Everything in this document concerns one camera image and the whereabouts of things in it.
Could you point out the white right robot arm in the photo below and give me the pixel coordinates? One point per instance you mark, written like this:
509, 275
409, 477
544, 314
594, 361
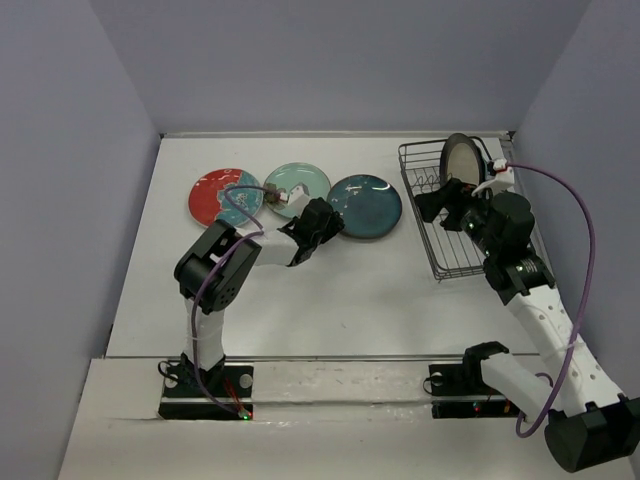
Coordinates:
589, 420

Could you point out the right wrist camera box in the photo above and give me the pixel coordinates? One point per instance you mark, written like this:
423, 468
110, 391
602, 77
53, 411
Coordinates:
503, 179

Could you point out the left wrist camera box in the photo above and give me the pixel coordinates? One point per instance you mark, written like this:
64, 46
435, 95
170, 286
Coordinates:
292, 203

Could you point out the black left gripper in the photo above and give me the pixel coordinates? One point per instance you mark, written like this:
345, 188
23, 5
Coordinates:
332, 226

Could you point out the black wire dish rack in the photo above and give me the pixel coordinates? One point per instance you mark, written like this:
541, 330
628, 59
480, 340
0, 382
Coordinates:
453, 254

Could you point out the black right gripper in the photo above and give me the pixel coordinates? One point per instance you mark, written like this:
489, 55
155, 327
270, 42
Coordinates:
454, 190

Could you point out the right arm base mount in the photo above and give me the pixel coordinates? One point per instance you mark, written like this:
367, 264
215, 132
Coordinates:
455, 396

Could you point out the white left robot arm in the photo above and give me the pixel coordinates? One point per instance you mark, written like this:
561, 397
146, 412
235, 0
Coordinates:
211, 273

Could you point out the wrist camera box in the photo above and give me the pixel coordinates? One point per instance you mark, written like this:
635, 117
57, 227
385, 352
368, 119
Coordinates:
292, 203
503, 179

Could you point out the mint green flower plate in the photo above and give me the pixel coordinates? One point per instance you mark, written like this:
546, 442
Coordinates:
286, 177

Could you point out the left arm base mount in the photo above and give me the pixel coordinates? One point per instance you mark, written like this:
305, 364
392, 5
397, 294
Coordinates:
228, 396

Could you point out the grey rimmed cream plate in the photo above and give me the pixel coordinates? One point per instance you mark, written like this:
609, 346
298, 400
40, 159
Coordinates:
461, 159

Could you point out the dark teal blossom plate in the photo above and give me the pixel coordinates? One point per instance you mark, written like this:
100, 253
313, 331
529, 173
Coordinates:
369, 206

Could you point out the red and blue floral plate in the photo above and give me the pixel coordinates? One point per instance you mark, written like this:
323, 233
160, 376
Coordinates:
207, 201

